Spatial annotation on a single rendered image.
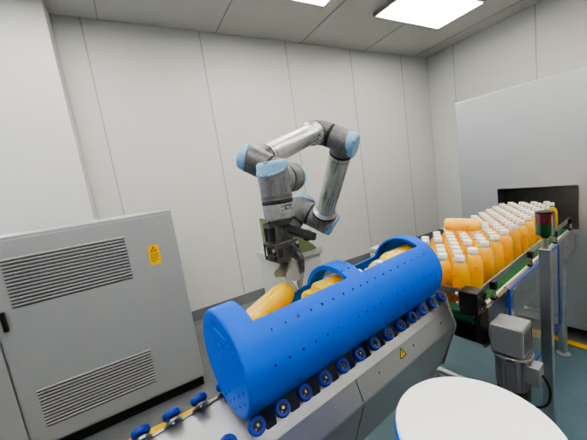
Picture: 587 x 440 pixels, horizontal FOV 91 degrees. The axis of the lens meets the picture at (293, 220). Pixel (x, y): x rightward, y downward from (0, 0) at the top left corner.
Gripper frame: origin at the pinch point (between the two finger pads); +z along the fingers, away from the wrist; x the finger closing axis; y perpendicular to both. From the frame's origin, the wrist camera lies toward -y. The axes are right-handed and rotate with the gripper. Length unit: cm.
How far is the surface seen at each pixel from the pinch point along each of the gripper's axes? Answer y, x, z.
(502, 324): -75, 28, 38
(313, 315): 3.7, 10.7, 6.0
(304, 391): 9.4, 9.3, 25.9
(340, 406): -0.4, 11.5, 35.5
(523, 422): -9, 53, 20
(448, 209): -512, -199, 71
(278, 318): 13.2, 8.6, 3.3
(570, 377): -185, 27, 124
